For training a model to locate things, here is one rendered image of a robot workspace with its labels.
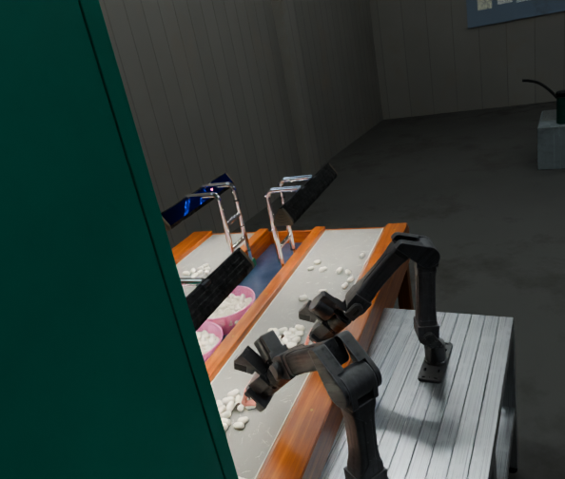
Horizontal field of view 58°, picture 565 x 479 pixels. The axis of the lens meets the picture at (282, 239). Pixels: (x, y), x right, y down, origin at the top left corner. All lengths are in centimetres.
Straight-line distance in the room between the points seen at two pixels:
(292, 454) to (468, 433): 46
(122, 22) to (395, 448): 368
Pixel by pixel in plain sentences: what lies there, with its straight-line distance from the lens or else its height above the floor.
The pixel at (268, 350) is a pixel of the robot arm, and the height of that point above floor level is 99.
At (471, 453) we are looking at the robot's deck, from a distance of 142.
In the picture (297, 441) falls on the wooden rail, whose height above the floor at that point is 77.
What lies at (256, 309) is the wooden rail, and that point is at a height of 77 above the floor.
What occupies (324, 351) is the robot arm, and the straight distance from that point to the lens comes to 100.
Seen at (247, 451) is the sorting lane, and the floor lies 74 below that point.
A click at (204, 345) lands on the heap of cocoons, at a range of 186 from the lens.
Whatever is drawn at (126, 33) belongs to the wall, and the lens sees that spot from 437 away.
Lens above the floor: 168
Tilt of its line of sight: 21 degrees down
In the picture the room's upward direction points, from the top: 12 degrees counter-clockwise
